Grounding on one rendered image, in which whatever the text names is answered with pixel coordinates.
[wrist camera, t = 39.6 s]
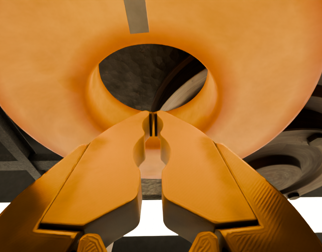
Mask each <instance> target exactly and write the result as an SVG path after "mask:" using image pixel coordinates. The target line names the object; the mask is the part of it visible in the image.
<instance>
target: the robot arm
mask: <svg viewBox="0 0 322 252"><path fill-rule="evenodd" d="M153 124H154V130H155V137H157V138H158V139H159V140H160V159H161V160H162V161H163V162H164V164H165V165H166V166H165V168H164V169H163V170H162V214H163V223H164V225H165V226H166V227H167V228H168V229H169V230H171V231H172V232H174V233H176V234H177V235H179V236H181V237H183V238H184V239H186V240H188V241H189V242H191V243H192V246H191V248H190V250H189V252H322V243H321V241H320V240H319V238H318V237H317V235H316V234H315V232H314V231H313V230H312V228H311V227H310V225H309V224H308V223H307V222H306V220H305V219H304V218H303V216H302V215H301V214H300V213H299V212H298V210H297V209H296V208H295V207H294V206H293V205H292V204H291V202H290V201H289V200H288V199H287V198H286V197H285V196H284V195H283V194H282V193H281V192H280V191H279V190H278V189H277V188H275V187H274V186H273V185H272V184H271V183H270V182H269V181H267V180H266V179H265V178H264V177H263V176H261V175H260V174H259V173H258V172H257V171H256V170H254V169H253V168H252V167H251V166H250V165H248V164H247V163H246V162H245V161H244V160H242V159H241V158H240V157H239V156H238V155H236V154H235V153H234V152H233V151H232V150H230V149H229V148H228V147H227V146H226V145H224V144H223V143H215V142H214V141H213V140H212V139H210V138H209V137H208V136H207V135H206V134H204V133H203V132H201V131H200V130H199V129H197V128H195V127H194V126H192V125H190V124H188V123H186V122H184V121H182V120H180V119H179V118H177V117H175V116H173V115H171V114H169V113H167V112H165V111H163V110H160V111H157V112H149V111H147V110H144V111H142V112H140V113H138V114H136V115H134V116H132V117H130V118H128V119H126V120H124V121H122V122H120V123H118V124H116V125H114V126H112V127H111V128H109V129H107V130H106V131H104V132H103V133H101V134H100V135H99V136H97V137H96V138H95V139H94V140H93V141H91V142H90V143H89V144H81V145H79V146H78V147H77V148H76V149H74V150H73V151H72V152H71V153H69V154H68V155H67V156H66V157H64V158H63V159H62V160H61V161H59V162H58V163H57V164H56V165H54V166H53V167H52V168H51V169H49V170H48V171H47V172H46V173H44V174H43V175H42V176H41V177H39V178H38V179H37V180H36V181H35V182H33V183H32V184H31V185H30V186H28V187H27V188H26V189H25V190H24V191H22V192H21V193H20V194H19V195H18V196H17V197H16V198H15V199H14V200H13V201H12V202H11V203H10V204H9V205H8V206H7V207H6V208H5V209H4V210H3V211H2V212H1V213H0V252H111V251H112V247H113V243H114V241H116V240H118V239H119V238H121V237H123V236H124V235H126V234H128V233H130V232H131V231H133V230H134V229H135V228H136V227H137V226H138V225H139V223H140V218H141V209H142V188H141V173H140V170H139V166H140V165H141V163H142V162H143V161H144V160H145V159H146V153H145V142H146V141H147V139H148V138H149V137H152V134H153Z"/></svg>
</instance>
